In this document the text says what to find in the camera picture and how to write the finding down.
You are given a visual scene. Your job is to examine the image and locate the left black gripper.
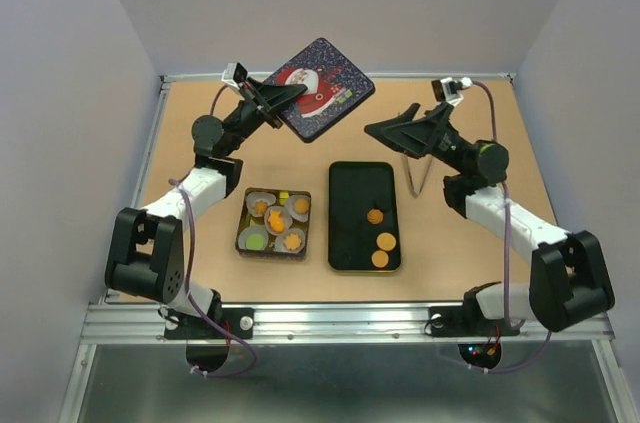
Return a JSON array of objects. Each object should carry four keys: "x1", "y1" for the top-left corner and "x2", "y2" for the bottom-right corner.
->
[{"x1": 224, "y1": 78, "x2": 310, "y2": 157}]

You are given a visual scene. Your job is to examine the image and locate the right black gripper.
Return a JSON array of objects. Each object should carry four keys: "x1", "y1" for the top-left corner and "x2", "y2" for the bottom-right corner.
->
[{"x1": 364, "y1": 102, "x2": 469, "y2": 176}]

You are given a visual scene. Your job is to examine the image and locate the metal tongs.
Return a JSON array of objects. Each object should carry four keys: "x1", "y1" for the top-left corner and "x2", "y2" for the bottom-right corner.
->
[{"x1": 402, "y1": 154, "x2": 433, "y2": 199}]

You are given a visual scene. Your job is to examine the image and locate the gold tin lid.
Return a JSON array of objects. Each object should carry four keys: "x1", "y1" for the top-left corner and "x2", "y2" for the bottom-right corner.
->
[{"x1": 265, "y1": 37, "x2": 376, "y2": 143}]

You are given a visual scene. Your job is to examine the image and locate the orange swirl cookie top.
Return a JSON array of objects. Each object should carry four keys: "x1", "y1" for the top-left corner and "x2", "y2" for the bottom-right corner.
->
[{"x1": 253, "y1": 200, "x2": 269, "y2": 216}]

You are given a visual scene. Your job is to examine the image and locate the orange swirl cookie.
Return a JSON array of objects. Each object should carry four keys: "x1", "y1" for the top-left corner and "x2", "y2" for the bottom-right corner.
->
[
  {"x1": 253, "y1": 200, "x2": 269, "y2": 216},
  {"x1": 366, "y1": 208, "x2": 384, "y2": 225}
]

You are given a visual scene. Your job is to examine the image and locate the orange fish cookie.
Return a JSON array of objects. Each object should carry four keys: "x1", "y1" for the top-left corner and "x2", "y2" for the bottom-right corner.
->
[{"x1": 266, "y1": 210, "x2": 287, "y2": 234}]

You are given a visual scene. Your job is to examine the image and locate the green round cookie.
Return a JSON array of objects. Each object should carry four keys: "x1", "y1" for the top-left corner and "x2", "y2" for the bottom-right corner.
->
[{"x1": 245, "y1": 233, "x2": 265, "y2": 251}]

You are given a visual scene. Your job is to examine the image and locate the orange flower cookie bottom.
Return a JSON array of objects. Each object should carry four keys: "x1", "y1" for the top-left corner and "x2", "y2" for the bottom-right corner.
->
[{"x1": 283, "y1": 233, "x2": 302, "y2": 252}]

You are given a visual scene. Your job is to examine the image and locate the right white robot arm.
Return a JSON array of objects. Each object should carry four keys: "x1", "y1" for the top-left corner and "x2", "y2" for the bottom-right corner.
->
[{"x1": 364, "y1": 103, "x2": 615, "y2": 333}]

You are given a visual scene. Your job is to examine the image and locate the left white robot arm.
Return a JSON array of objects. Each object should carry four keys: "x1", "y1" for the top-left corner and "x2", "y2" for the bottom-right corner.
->
[{"x1": 105, "y1": 77, "x2": 307, "y2": 337}]

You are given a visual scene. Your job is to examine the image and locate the black tray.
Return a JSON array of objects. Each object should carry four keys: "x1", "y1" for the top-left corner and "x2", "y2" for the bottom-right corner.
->
[{"x1": 328, "y1": 161, "x2": 402, "y2": 273}]

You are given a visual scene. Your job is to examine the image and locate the orange swirl cookie right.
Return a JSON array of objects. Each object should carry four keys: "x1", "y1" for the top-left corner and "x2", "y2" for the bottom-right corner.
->
[{"x1": 366, "y1": 208, "x2": 384, "y2": 225}]

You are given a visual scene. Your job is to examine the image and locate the round orange cookie upper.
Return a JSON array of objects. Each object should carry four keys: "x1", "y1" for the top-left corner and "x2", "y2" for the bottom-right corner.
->
[{"x1": 376, "y1": 232, "x2": 397, "y2": 252}]

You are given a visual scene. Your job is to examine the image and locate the round orange cookie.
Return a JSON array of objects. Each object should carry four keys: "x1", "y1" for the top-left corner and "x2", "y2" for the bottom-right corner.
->
[
  {"x1": 371, "y1": 250, "x2": 390, "y2": 269},
  {"x1": 376, "y1": 232, "x2": 397, "y2": 252}
]

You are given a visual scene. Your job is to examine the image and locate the white paper cup top-right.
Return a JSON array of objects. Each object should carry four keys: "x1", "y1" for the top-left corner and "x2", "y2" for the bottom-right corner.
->
[{"x1": 285, "y1": 194, "x2": 311, "y2": 222}]

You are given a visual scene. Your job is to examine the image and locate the white paper cup centre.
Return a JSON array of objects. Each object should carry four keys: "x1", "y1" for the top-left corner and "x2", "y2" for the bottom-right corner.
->
[{"x1": 264, "y1": 205, "x2": 293, "y2": 236}]

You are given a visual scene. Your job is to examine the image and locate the round orange cookie lower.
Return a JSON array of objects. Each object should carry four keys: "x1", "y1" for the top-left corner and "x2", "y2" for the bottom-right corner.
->
[{"x1": 371, "y1": 250, "x2": 390, "y2": 269}]

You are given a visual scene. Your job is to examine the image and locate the gold cookie tin box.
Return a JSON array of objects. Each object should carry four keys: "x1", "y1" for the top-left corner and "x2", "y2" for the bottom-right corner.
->
[{"x1": 235, "y1": 187, "x2": 312, "y2": 261}]

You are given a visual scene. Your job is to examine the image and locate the white paper cup bottom-right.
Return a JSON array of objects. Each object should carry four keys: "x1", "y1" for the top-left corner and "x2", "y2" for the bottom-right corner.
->
[{"x1": 274, "y1": 228, "x2": 306, "y2": 254}]

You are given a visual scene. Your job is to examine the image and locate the white paper cup bottom-left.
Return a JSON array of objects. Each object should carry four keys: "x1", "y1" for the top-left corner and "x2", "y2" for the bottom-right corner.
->
[{"x1": 237, "y1": 226, "x2": 269, "y2": 251}]

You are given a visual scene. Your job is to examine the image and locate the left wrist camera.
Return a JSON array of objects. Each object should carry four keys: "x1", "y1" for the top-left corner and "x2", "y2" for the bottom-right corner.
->
[{"x1": 221, "y1": 62, "x2": 248, "y2": 93}]

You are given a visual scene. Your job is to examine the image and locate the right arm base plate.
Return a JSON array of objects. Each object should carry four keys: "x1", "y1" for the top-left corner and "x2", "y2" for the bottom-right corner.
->
[{"x1": 425, "y1": 306, "x2": 520, "y2": 338}]

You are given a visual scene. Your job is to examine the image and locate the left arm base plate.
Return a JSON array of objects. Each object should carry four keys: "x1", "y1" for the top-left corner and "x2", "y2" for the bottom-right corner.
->
[{"x1": 158, "y1": 307, "x2": 255, "y2": 341}]

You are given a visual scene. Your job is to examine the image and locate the aluminium rail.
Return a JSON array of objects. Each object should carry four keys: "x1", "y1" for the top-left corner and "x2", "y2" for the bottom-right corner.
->
[{"x1": 79, "y1": 297, "x2": 616, "y2": 344}]

